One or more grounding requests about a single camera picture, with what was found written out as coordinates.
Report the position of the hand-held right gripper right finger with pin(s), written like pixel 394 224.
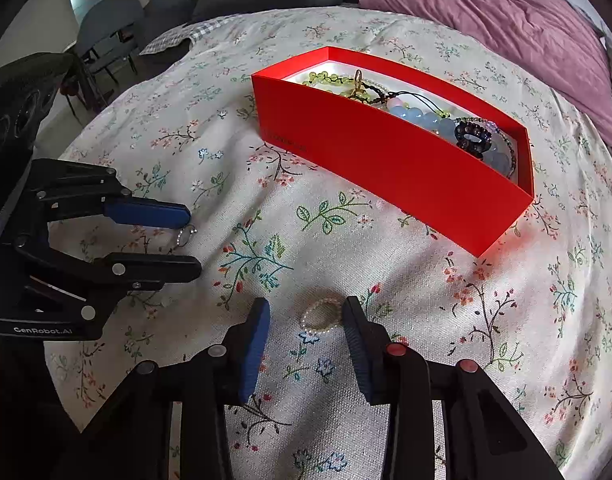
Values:
pixel 358 350

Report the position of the grey checked cloth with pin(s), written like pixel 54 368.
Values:
pixel 171 40

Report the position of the black hair claw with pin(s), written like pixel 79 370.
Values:
pixel 461 140

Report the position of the purple duvet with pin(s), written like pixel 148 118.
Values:
pixel 511 20

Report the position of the floral bedsheet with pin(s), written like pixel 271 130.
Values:
pixel 336 270

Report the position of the red jewelry box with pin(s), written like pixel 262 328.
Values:
pixel 386 160

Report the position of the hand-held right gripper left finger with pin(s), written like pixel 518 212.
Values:
pixel 253 345

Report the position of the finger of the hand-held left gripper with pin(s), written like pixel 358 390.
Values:
pixel 146 212
pixel 156 269

